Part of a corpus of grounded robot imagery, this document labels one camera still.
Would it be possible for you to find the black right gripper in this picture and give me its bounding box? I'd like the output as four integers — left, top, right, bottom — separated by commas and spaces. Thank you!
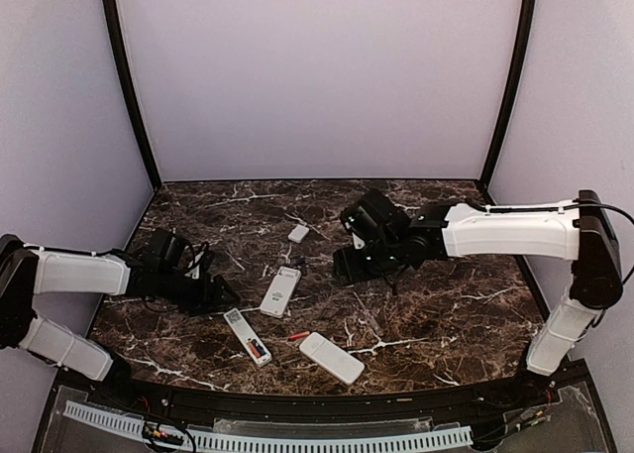
331, 237, 403, 286

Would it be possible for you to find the small white buttoned remote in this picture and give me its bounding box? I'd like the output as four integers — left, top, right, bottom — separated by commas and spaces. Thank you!
223, 308, 272, 367

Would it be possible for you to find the white battery cover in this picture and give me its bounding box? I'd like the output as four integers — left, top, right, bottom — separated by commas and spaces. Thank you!
287, 225, 310, 244

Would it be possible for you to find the white TCL remote control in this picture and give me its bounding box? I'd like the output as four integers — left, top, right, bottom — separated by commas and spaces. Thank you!
260, 267, 302, 318

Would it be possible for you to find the red blue battery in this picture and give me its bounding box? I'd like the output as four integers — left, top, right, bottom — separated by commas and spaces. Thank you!
288, 331, 311, 342

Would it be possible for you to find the white remote face down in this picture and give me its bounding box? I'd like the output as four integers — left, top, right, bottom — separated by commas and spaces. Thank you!
299, 332, 366, 386

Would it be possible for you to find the orange battery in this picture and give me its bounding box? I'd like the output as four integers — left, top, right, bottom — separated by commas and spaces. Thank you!
252, 340, 266, 356

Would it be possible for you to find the blue purple battery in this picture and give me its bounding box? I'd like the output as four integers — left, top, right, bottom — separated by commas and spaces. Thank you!
248, 341, 260, 356

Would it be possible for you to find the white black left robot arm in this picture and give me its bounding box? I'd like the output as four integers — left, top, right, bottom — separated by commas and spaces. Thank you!
1, 229, 240, 409

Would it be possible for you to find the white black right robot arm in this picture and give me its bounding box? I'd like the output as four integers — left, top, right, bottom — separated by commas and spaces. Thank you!
333, 189, 632, 407

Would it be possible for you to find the black front rail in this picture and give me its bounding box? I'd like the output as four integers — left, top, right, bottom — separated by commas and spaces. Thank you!
104, 379, 528, 424

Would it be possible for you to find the white slotted cable duct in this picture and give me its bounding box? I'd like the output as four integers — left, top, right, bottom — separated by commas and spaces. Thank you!
62, 400, 473, 452

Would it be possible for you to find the black left corner post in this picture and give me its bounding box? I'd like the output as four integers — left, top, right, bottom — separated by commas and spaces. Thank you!
101, 0, 162, 192

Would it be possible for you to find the black corner post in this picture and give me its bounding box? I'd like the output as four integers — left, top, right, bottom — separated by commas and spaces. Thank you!
101, 0, 162, 192
477, 0, 537, 193

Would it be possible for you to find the black right corner post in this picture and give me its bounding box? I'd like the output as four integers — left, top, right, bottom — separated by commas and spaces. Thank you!
477, 0, 537, 193

